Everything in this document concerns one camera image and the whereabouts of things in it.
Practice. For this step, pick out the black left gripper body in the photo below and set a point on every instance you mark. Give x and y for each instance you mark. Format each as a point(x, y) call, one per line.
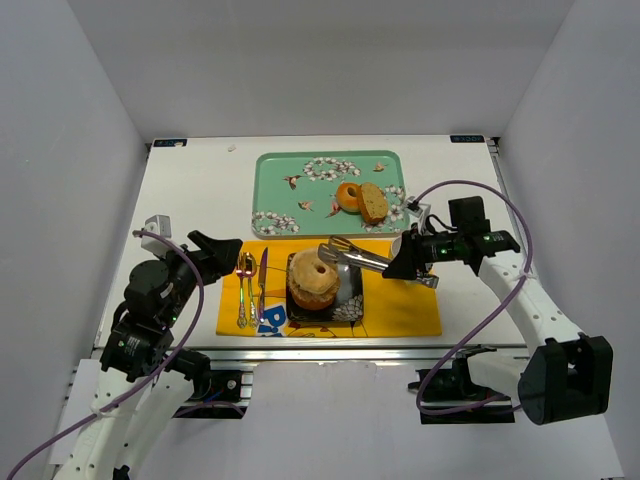
point(201, 262)

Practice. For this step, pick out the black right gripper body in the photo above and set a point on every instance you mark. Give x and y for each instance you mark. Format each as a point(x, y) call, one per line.
point(414, 251)

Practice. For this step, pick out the silver metal tongs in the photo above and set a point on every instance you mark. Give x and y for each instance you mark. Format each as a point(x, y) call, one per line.
point(339, 250)

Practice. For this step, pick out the plain beige bagel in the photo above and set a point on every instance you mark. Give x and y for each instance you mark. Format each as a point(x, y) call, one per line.
point(312, 275)

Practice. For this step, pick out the orange sugared bundt cake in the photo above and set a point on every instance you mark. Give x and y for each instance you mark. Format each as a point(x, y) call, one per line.
point(312, 301)

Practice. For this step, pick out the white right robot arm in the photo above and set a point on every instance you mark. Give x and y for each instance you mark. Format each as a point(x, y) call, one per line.
point(567, 374)

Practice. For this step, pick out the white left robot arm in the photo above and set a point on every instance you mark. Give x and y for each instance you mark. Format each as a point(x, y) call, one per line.
point(145, 375)

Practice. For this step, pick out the brown bread slice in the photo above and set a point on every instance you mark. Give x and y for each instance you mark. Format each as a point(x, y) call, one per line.
point(372, 203)

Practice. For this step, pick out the pale yellow mug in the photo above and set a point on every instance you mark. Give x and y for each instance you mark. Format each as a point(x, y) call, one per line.
point(395, 247)

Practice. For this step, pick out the iridescent spoon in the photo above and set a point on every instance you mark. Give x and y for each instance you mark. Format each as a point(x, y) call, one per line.
point(243, 319)

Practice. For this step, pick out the iridescent knife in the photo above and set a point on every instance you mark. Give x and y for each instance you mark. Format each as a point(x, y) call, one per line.
point(263, 268)

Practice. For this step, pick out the yellow printed placemat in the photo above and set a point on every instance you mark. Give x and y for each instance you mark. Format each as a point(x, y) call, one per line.
point(392, 308)

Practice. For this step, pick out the small orange donut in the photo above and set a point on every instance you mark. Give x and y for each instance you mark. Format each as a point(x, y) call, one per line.
point(347, 197)

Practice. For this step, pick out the black floral square plate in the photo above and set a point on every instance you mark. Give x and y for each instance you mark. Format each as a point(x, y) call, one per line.
point(348, 305)

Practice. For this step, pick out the green floral tray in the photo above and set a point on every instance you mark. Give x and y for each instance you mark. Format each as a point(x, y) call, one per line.
point(295, 193)

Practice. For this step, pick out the blue label sticker right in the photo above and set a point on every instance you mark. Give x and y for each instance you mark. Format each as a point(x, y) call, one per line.
point(467, 138)

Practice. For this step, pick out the blue label sticker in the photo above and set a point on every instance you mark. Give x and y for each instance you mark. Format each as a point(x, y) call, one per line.
point(169, 143)
point(467, 138)

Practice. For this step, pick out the blue label sticker left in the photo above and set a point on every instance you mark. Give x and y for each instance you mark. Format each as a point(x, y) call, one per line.
point(169, 143)

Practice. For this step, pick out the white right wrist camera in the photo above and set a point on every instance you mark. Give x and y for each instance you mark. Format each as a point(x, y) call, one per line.
point(418, 213)

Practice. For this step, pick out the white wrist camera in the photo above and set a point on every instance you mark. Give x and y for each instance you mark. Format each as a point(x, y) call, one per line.
point(155, 234)
point(418, 213)

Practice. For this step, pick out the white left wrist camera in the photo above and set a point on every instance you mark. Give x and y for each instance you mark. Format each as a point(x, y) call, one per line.
point(155, 234)

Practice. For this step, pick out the aluminium table frame rail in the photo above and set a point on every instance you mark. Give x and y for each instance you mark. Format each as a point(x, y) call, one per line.
point(260, 349)

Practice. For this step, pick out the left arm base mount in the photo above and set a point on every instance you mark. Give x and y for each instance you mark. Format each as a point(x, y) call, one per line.
point(216, 392)

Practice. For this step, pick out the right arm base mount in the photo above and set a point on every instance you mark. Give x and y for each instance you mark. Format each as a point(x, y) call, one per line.
point(449, 396)

